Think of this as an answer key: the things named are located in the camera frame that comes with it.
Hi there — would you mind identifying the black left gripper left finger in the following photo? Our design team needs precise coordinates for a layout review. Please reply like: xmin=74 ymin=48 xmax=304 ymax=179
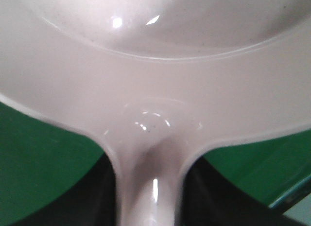
xmin=12 ymin=155 xmax=117 ymax=226

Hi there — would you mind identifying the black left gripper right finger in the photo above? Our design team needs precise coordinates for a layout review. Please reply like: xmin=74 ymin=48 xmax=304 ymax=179
xmin=183 ymin=157 xmax=311 ymax=226

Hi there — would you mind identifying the beige plastic dustpan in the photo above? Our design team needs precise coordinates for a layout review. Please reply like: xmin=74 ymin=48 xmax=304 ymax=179
xmin=0 ymin=0 xmax=311 ymax=226

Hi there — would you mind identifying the green conveyor belt surface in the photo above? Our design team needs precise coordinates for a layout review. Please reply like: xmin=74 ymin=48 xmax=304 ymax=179
xmin=0 ymin=104 xmax=311 ymax=226

